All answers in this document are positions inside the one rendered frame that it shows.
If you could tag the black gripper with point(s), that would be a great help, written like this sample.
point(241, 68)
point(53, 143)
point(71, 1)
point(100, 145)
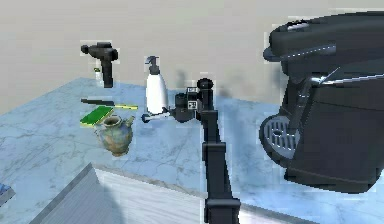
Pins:
point(181, 108)

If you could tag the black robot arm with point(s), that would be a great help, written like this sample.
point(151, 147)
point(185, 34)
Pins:
point(216, 160)

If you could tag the white dispenser bottle black pump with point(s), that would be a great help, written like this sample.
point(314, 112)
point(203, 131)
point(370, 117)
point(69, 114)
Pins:
point(156, 93)

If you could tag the green blue ceramic teapot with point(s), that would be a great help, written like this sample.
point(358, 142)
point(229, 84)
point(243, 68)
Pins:
point(116, 135)

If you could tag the black and yellow knife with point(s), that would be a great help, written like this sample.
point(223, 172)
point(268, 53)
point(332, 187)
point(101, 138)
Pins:
point(100, 102)

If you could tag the green sponge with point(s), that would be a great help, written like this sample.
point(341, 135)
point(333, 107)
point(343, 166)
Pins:
point(96, 115)

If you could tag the small green object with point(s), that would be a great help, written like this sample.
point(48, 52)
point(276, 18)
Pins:
point(96, 69)

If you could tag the black massage gun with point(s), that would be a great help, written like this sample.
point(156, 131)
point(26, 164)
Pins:
point(106, 56)

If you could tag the white marble top counter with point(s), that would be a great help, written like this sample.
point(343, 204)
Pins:
point(153, 200)

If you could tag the blue grey flat object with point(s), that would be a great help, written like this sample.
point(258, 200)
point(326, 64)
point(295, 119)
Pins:
point(5, 193)

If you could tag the black coffee machine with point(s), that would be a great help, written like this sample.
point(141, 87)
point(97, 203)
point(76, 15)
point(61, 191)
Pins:
point(336, 110)

